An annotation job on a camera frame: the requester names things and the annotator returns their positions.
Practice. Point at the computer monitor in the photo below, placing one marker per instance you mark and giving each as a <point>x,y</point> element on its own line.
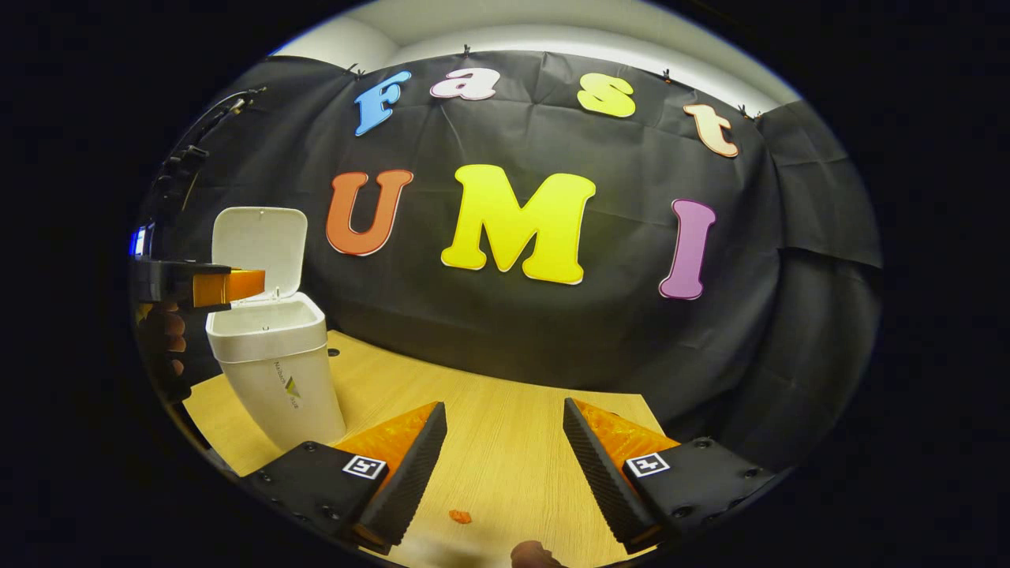
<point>138,241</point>

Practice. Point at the black backdrop cloth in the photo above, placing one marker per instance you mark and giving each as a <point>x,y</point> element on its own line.
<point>552,331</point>

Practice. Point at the white garbage bin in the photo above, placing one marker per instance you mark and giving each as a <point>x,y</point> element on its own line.
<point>276,386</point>

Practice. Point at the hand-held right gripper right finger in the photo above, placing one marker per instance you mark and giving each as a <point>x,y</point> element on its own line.
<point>600,473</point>

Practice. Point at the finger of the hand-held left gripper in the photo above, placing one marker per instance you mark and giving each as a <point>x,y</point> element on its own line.
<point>177,282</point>

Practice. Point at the wooden desktop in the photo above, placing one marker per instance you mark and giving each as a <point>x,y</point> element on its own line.
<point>505,457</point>

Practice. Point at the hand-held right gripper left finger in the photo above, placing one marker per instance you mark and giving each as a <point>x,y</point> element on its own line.
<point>410,473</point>

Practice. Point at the orange paper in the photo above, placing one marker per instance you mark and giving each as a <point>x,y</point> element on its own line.
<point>460,517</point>

